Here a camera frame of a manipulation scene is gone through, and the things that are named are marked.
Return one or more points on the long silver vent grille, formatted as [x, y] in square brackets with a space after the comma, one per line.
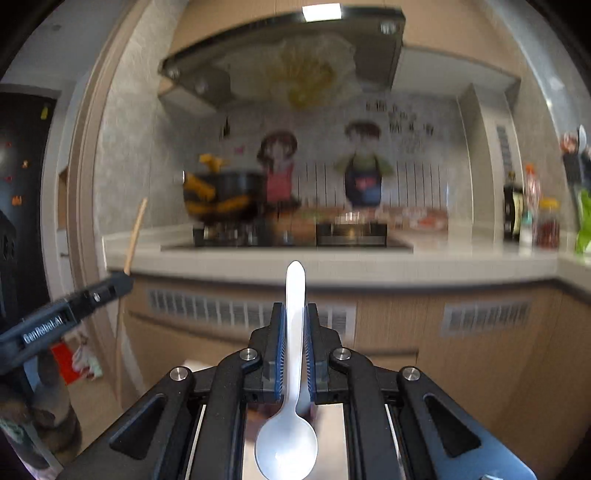
[207, 309]

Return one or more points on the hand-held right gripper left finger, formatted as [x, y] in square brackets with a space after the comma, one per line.
[277, 350]

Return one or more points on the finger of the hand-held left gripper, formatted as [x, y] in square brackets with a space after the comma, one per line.
[108, 288]

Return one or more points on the wooden chopstick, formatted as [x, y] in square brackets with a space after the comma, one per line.
[136, 230]

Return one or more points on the dark sauce bottle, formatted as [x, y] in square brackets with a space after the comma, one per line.
[512, 217]

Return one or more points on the black gas stove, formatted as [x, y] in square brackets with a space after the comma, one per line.
[360, 230]

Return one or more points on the short silver vent grille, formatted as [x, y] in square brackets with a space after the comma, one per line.
[485, 318]

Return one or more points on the red plastic bag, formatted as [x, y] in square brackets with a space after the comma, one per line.
[64, 364]

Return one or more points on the wooden wall cabinet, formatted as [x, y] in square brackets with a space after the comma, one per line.
[461, 46]

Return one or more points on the black refrigerator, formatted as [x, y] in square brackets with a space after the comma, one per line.
[23, 184]

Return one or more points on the person's left hand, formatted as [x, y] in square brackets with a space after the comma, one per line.
[55, 415]

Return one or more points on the black wall utensil holder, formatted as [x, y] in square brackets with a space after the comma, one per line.
[577, 170]

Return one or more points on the cartoon wall sticker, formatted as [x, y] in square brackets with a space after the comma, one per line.
[277, 180]

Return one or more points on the white plastic spoon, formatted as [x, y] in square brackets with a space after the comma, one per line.
[286, 443]

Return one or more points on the glass range hood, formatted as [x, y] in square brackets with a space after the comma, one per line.
[277, 41]

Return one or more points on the yellow lid jar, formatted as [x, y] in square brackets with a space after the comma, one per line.
[547, 230]

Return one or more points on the wooden kitchen cabinet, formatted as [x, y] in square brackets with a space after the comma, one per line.
[392, 332]

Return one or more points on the green plastic object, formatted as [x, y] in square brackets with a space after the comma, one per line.
[584, 221]

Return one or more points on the clear bottle with orange cap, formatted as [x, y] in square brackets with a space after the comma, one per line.
[531, 194]

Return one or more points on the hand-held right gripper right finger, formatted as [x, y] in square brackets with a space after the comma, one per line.
[311, 350]

